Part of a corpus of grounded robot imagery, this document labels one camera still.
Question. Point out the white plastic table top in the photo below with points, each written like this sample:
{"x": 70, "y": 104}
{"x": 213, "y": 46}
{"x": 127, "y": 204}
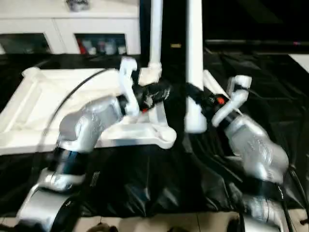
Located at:
{"x": 58, "y": 106}

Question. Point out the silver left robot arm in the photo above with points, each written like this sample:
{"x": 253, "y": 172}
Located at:
{"x": 82, "y": 140}

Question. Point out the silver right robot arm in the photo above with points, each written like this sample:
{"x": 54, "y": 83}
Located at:
{"x": 256, "y": 150}

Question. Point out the small red bottle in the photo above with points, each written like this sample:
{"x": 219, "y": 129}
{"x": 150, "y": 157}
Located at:
{"x": 83, "y": 47}

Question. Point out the glossy black mat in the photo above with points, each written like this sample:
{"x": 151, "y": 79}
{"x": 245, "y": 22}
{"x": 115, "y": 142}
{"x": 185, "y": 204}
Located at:
{"x": 145, "y": 179}

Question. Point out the white cabinet with glass doors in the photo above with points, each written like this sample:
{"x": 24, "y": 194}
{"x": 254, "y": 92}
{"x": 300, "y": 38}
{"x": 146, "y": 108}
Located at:
{"x": 67, "y": 24}

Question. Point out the grey metal clutter object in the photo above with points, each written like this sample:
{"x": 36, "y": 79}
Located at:
{"x": 77, "y": 4}

